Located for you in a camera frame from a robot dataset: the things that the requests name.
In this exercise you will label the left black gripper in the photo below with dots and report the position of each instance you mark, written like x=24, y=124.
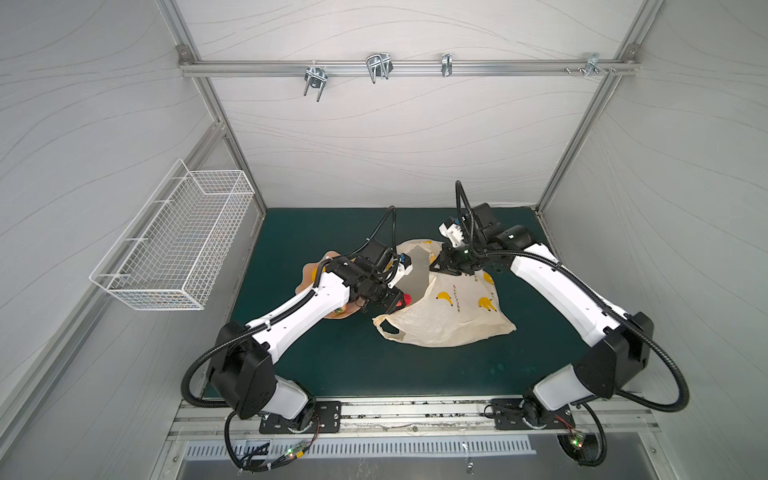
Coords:
x=384, y=295

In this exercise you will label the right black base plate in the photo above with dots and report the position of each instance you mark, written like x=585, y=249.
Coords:
x=521, y=413

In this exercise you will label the white wire basket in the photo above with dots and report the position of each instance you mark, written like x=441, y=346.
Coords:
x=169, y=256

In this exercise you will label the yellow wrinkled lemon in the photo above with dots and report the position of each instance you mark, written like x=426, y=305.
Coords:
x=316, y=276

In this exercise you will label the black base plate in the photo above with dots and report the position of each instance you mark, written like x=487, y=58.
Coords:
x=318, y=416
x=521, y=413

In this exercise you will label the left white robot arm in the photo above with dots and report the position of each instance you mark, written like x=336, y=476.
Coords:
x=238, y=372

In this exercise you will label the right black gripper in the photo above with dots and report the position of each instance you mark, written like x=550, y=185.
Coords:
x=447, y=261

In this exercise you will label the aluminium top rail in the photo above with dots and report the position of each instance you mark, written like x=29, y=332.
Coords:
x=401, y=68

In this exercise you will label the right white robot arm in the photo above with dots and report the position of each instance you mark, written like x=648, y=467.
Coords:
x=620, y=344

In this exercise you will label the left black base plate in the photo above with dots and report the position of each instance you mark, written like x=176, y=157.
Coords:
x=318, y=416

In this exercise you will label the white vent strip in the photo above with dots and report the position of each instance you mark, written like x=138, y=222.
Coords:
x=382, y=447

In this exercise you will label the pink wavy plate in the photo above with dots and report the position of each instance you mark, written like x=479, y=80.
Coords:
x=330, y=295

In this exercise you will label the green table mat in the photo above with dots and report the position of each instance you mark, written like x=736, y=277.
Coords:
x=349, y=357

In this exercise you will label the cream plastic banana bag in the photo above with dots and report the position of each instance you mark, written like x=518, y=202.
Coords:
x=445, y=311

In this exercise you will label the metal clamp hook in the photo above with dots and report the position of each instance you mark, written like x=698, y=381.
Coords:
x=591, y=67
x=315, y=78
x=446, y=65
x=379, y=65

